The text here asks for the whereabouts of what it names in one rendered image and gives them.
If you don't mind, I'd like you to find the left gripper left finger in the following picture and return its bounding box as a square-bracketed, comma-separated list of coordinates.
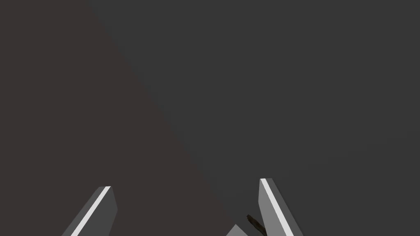
[61, 185, 119, 236]

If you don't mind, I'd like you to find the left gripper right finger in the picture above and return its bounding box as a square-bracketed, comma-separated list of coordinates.
[258, 178, 304, 236]

